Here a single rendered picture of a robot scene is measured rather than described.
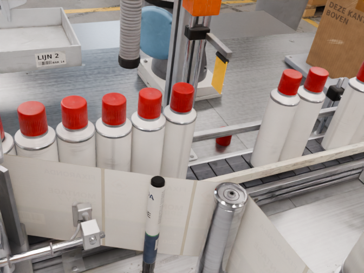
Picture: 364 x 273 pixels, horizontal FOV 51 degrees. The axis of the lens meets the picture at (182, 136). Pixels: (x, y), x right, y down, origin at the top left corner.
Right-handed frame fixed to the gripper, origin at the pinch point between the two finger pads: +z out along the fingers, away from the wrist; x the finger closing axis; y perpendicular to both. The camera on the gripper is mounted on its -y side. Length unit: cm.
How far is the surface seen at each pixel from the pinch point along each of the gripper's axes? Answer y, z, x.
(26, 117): -6, 8, -56
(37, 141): -5, 11, -56
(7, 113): -5.1, 20.1, -12.1
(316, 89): 40, 12, -60
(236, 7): 255, 27, 239
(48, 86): 6.3, 17.6, -4.2
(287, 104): 34, 14, -59
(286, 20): 215, 29, 125
